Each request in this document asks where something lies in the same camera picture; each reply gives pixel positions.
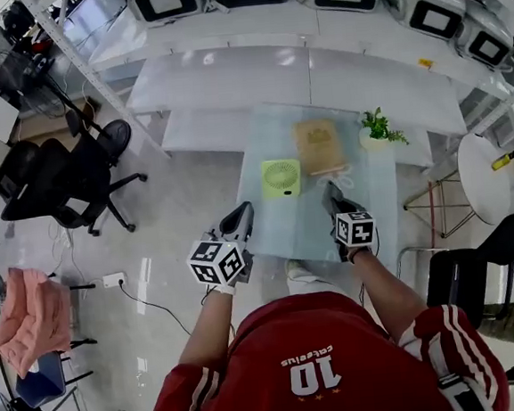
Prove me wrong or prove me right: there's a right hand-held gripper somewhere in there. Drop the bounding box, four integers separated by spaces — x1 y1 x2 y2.
325 192 379 264

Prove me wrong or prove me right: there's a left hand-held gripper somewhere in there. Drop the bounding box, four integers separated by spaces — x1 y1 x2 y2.
181 200 262 290

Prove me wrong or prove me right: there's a white wiping cloth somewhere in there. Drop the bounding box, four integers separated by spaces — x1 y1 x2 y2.
319 178 345 201

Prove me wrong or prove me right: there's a small green fan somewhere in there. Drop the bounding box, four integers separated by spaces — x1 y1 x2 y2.
259 157 305 201

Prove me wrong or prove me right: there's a person's right forearm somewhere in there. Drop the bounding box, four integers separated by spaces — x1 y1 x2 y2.
349 242 433 349

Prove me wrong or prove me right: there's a person's left forearm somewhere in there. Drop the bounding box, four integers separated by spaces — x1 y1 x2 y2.
173 286 241 374

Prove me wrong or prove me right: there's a white wristband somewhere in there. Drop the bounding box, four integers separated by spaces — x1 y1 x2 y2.
205 281 238 299

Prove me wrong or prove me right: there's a brown hardcover book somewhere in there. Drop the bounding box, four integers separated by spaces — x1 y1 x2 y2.
291 116 347 178

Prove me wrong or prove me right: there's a person's white shoe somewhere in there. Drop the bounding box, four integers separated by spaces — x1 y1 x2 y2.
283 257 307 282

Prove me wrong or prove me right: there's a person's light trouser leg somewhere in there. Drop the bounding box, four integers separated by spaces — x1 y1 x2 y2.
284 261 351 306

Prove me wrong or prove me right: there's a green plant in white pot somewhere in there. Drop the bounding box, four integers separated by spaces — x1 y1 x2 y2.
356 104 410 152

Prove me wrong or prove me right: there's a person's red shirt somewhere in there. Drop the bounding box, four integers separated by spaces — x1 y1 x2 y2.
125 275 513 411

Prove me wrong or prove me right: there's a white power strip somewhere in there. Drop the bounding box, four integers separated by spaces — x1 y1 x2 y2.
102 272 127 290

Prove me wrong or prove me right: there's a black mesh-back chair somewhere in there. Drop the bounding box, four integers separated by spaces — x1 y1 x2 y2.
419 211 514 333

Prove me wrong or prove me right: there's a round white table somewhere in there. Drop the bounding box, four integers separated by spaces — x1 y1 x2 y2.
397 129 514 242

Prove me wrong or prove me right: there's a white metal shelf rack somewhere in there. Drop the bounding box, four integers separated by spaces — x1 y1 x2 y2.
23 0 514 207

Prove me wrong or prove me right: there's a yellow bottle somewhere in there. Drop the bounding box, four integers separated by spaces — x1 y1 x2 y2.
489 149 514 172

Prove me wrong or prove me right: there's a black high-back office chair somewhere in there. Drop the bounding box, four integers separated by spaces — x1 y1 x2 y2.
0 103 153 245

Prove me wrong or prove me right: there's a pink cloth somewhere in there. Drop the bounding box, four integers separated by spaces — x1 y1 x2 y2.
0 262 78 380

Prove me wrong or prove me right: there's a blue chair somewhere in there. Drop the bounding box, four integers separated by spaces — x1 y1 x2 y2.
12 346 99 410

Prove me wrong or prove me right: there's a black power strip cable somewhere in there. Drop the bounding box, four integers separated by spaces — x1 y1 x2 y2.
118 275 193 342

